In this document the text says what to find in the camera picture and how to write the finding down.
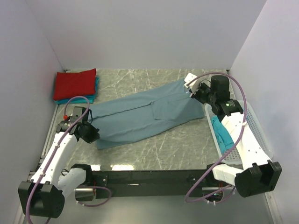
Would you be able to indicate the crumpled teal t-shirt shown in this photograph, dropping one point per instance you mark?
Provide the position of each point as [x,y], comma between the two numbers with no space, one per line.
[223,137]

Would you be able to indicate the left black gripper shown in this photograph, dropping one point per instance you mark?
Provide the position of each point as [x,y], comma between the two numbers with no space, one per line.
[94,135]

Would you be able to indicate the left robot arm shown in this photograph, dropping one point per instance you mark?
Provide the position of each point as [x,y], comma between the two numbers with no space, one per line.
[45,193]

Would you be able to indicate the aluminium frame rail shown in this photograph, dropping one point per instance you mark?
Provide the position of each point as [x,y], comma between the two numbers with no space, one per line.
[66,181]

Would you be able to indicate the red folded t-shirt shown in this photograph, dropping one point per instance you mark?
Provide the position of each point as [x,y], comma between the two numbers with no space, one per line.
[71,84]

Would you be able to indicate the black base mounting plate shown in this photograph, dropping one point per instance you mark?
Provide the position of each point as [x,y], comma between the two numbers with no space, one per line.
[142,183]

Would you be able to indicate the grey-blue t-shirt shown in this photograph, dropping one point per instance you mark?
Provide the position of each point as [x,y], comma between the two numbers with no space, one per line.
[145,114]

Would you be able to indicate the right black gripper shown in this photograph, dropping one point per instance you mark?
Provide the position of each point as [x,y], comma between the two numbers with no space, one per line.
[202,86]

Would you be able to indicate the white perforated plastic basket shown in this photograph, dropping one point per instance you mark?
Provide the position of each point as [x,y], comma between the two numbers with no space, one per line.
[234,158]

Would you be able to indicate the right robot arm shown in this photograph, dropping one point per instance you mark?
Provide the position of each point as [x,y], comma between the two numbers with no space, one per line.
[259,174]

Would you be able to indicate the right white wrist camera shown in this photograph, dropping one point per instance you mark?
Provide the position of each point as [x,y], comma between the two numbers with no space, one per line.
[191,82]

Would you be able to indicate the teal folded t-shirt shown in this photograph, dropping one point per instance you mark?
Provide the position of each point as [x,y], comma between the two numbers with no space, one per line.
[90,98]

